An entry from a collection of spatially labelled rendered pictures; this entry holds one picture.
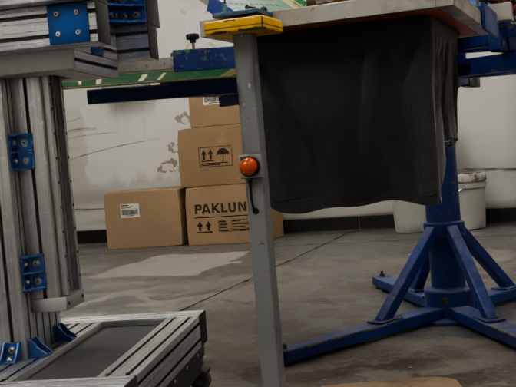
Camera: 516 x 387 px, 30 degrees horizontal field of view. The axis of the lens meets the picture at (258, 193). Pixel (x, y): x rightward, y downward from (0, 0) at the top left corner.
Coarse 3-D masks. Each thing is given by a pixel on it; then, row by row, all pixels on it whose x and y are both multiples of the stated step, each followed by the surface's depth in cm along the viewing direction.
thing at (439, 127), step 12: (432, 24) 217; (444, 24) 234; (432, 36) 216; (444, 36) 234; (456, 36) 252; (444, 48) 234; (456, 48) 255; (444, 60) 235; (456, 60) 255; (444, 72) 239; (456, 72) 254; (432, 84) 217; (444, 84) 239; (456, 84) 254; (444, 96) 239; (456, 96) 253; (444, 108) 239; (456, 108) 253; (444, 120) 239; (456, 120) 253; (444, 132) 239; (456, 132) 245; (444, 144) 230; (444, 156) 228; (444, 168) 228
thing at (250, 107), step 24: (216, 24) 196; (240, 24) 195; (264, 24) 194; (240, 48) 200; (240, 72) 200; (240, 96) 201; (240, 120) 201; (264, 144) 203; (264, 168) 202; (264, 192) 201; (264, 216) 201; (264, 240) 201; (264, 264) 202; (264, 288) 202; (264, 312) 203; (264, 336) 203; (264, 360) 203; (264, 384) 204
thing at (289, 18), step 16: (368, 0) 209; (384, 0) 208; (400, 0) 207; (416, 0) 206; (432, 0) 205; (448, 0) 204; (464, 0) 219; (288, 16) 216; (304, 16) 214; (320, 16) 213; (336, 16) 212; (352, 16) 211; (368, 16) 211; (464, 16) 226; (480, 16) 247; (480, 32) 270
